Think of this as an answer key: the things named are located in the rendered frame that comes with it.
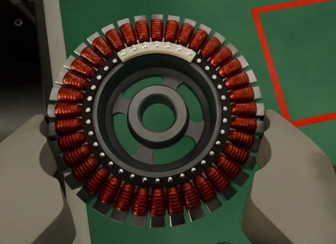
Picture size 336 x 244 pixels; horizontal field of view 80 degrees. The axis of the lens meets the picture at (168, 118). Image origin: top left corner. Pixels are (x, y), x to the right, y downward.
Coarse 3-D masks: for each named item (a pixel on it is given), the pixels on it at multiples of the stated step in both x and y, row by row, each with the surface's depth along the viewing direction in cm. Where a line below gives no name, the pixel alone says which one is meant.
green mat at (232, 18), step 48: (96, 0) 26; (144, 0) 26; (192, 0) 26; (240, 0) 26; (288, 0) 26; (240, 48) 25; (288, 48) 25; (192, 96) 24; (288, 96) 24; (192, 144) 23; (240, 192) 22; (96, 240) 21; (144, 240) 21; (192, 240) 22; (240, 240) 22
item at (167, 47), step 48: (96, 48) 11; (144, 48) 11; (192, 48) 11; (96, 96) 11; (144, 96) 11; (240, 96) 10; (96, 144) 10; (144, 144) 12; (240, 144) 10; (96, 192) 10; (144, 192) 9; (192, 192) 9
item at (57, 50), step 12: (48, 0) 26; (48, 12) 26; (48, 24) 26; (60, 24) 26; (48, 36) 25; (60, 36) 25; (60, 48) 25; (60, 60) 25; (72, 192) 22; (72, 204) 22; (84, 204) 22; (72, 216) 22; (84, 216) 22; (84, 228) 22; (84, 240) 22
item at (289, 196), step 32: (288, 128) 9; (256, 160) 9; (288, 160) 7; (320, 160) 7; (256, 192) 6; (288, 192) 6; (320, 192) 6; (256, 224) 6; (288, 224) 5; (320, 224) 5
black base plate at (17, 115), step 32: (0, 0) 24; (32, 0) 24; (0, 32) 23; (32, 32) 23; (0, 64) 22; (32, 64) 22; (0, 96) 22; (32, 96) 22; (0, 128) 21; (64, 192) 22
